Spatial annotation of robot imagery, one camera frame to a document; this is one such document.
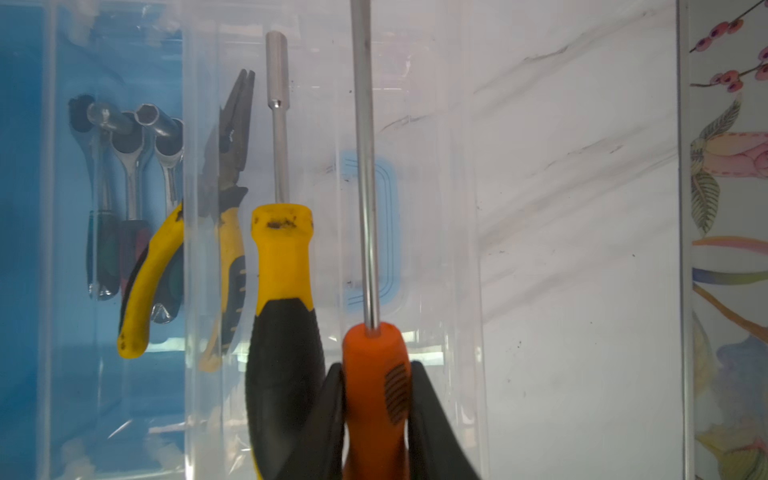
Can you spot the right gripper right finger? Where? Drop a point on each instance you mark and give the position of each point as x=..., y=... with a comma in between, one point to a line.
x=434, y=452

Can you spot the blue transparent plastic toolbox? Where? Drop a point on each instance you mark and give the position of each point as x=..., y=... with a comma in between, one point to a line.
x=71, y=406

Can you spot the ratchet wrench dark red handle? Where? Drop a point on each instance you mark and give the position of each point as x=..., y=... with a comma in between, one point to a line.
x=133, y=150

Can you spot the yellow handle pliers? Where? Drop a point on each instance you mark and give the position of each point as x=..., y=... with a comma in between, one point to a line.
x=221, y=196

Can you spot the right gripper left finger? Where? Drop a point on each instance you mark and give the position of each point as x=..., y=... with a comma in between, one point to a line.
x=318, y=452

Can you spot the orange black screwdriver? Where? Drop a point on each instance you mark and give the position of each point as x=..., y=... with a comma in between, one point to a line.
x=375, y=360

